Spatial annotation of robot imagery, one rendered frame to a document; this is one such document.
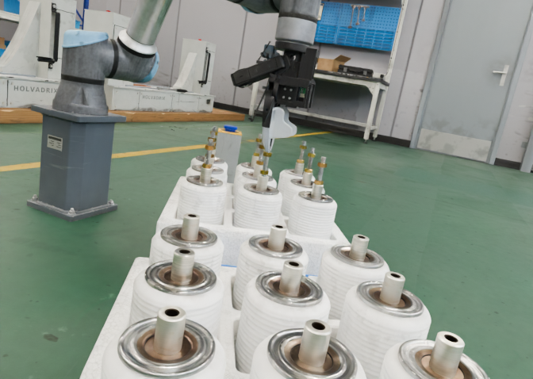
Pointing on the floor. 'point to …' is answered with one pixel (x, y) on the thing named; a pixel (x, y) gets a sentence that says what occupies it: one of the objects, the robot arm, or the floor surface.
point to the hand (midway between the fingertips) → (266, 143)
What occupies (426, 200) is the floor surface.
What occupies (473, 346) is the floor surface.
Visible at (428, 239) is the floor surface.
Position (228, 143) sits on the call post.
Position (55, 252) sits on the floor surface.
